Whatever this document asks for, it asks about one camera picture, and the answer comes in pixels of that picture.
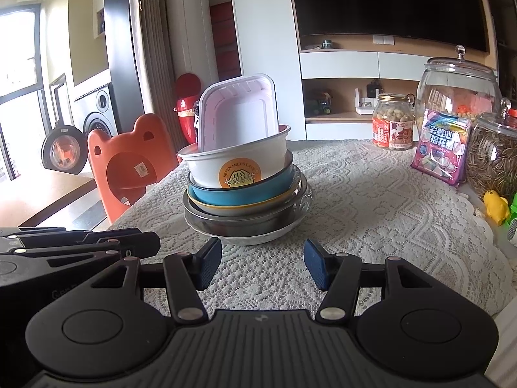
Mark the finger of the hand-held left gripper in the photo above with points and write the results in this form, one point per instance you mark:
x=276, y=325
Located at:
x=60, y=235
x=141, y=244

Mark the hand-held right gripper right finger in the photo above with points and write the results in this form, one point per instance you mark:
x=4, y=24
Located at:
x=315, y=262

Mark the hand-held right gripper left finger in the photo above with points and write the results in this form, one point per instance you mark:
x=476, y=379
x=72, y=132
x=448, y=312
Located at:
x=212, y=256

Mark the white plate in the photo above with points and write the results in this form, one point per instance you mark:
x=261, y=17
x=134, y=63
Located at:
x=250, y=240

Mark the stainless steel bowl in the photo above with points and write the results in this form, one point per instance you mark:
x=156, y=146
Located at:
x=242, y=226

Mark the yellow rimmed plate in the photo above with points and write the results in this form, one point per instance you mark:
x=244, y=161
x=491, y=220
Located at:
x=238, y=211

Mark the blue ceramic bowl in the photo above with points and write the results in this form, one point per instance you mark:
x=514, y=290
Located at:
x=242, y=196

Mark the clear patterned glass plate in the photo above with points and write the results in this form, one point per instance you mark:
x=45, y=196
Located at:
x=305, y=194

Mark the white paper bowl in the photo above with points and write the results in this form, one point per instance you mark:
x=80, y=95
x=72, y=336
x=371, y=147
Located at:
x=202, y=169

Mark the white plastic tray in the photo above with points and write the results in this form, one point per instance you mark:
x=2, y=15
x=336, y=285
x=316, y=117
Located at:
x=238, y=117

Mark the dark wooden bench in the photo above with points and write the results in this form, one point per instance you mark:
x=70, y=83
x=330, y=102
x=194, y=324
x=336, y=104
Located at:
x=40, y=198

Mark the white lace tablecloth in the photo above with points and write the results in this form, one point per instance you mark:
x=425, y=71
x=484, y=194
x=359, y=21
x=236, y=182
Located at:
x=363, y=218

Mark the orange plastic chair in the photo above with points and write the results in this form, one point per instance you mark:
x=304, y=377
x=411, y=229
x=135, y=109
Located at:
x=121, y=149

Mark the white washing machine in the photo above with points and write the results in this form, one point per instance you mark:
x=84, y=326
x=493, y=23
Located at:
x=99, y=105

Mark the glass balcony door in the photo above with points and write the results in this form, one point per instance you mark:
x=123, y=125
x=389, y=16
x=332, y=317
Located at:
x=20, y=89

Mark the peanut jar with gold lid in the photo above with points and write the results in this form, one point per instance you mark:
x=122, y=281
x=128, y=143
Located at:
x=394, y=129

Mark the green toy tractor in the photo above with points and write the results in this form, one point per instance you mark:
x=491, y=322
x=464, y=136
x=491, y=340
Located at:
x=319, y=105

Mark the white router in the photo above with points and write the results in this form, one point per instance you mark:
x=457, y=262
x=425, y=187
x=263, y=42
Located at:
x=363, y=107

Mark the pink marshmallow bag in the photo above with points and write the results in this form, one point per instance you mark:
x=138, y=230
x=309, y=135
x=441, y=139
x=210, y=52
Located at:
x=440, y=149

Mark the black router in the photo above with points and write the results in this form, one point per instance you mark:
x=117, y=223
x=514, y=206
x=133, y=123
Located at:
x=373, y=90

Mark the yellow duck toy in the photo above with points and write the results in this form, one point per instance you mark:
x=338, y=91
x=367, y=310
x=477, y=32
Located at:
x=496, y=208

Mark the grey curtain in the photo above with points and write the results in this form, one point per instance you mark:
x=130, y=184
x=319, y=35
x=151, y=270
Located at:
x=157, y=48

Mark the white and wood TV cabinet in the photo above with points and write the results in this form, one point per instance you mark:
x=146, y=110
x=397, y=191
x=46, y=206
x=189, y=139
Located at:
x=339, y=64

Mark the green toy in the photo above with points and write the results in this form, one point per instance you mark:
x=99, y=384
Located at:
x=513, y=210

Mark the glass jar of seeds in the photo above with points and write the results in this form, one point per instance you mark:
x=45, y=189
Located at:
x=492, y=157

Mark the red grid panel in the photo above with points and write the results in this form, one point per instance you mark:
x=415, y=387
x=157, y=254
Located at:
x=226, y=40

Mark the small dark toy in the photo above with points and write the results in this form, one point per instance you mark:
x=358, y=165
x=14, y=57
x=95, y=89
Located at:
x=327, y=44

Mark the white standing air conditioner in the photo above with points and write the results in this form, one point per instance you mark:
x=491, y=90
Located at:
x=194, y=28

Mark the large clear glass jar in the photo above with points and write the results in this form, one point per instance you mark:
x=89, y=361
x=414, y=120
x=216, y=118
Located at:
x=456, y=85

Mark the black television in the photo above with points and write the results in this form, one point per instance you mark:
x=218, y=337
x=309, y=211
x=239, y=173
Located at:
x=383, y=4

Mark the white wall socket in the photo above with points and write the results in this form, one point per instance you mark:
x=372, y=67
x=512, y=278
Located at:
x=383, y=40

